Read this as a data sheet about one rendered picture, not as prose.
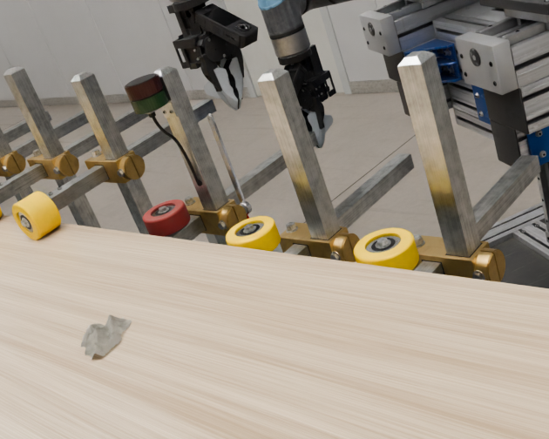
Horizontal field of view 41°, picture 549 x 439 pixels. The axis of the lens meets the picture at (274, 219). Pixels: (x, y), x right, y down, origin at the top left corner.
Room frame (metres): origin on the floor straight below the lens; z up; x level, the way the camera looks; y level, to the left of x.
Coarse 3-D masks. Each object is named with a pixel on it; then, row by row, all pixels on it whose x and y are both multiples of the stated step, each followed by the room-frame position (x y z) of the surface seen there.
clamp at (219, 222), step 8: (232, 200) 1.26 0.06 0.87; (192, 208) 1.29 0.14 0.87; (200, 208) 1.28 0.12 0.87; (224, 208) 1.24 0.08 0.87; (232, 208) 1.23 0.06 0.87; (240, 208) 1.24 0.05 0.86; (200, 216) 1.27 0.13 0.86; (208, 216) 1.25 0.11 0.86; (216, 216) 1.23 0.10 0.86; (224, 216) 1.23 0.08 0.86; (232, 216) 1.23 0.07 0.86; (240, 216) 1.24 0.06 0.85; (208, 224) 1.26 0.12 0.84; (216, 224) 1.24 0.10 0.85; (224, 224) 1.22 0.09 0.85; (232, 224) 1.22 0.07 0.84; (208, 232) 1.27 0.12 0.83; (216, 232) 1.25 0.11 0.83; (224, 232) 1.23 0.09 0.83
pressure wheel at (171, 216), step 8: (168, 200) 1.28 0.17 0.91; (176, 200) 1.26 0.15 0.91; (152, 208) 1.27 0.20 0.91; (160, 208) 1.24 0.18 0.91; (168, 208) 1.24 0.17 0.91; (176, 208) 1.23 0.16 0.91; (184, 208) 1.23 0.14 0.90; (144, 216) 1.25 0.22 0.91; (152, 216) 1.24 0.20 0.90; (160, 216) 1.22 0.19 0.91; (168, 216) 1.21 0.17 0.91; (176, 216) 1.21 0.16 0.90; (184, 216) 1.22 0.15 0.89; (152, 224) 1.21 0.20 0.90; (160, 224) 1.21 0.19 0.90; (168, 224) 1.20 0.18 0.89; (176, 224) 1.21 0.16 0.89; (184, 224) 1.22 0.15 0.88; (152, 232) 1.22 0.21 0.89; (160, 232) 1.21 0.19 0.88; (168, 232) 1.20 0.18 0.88; (176, 232) 1.23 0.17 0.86
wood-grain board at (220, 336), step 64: (0, 256) 1.33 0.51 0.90; (64, 256) 1.21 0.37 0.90; (128, 256) 1.11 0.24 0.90; (192, 256) 1.03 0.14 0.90; (256, 256) 0.95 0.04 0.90; (0, 320) 1.05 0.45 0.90; (64, 320) 0.97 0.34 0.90; (192, 320) 0.84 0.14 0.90; (256, 320) 0.78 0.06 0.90; (320, 320) 0.73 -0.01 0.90; (384, 320) 0.69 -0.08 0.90; (448, 320) 0.65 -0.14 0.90; (512, 320) 0.61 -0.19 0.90; (0, 384) 0.85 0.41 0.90; (64, 384) 0.80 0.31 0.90; (128, 384) 0.75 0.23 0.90; (192, 384) 0.70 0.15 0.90; (256, 384) 0.66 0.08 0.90; (320, 384) 0.62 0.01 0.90; (384, 384) 0.58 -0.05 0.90; (448, 384) 0.55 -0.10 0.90; (512, 384) 0.52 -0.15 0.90
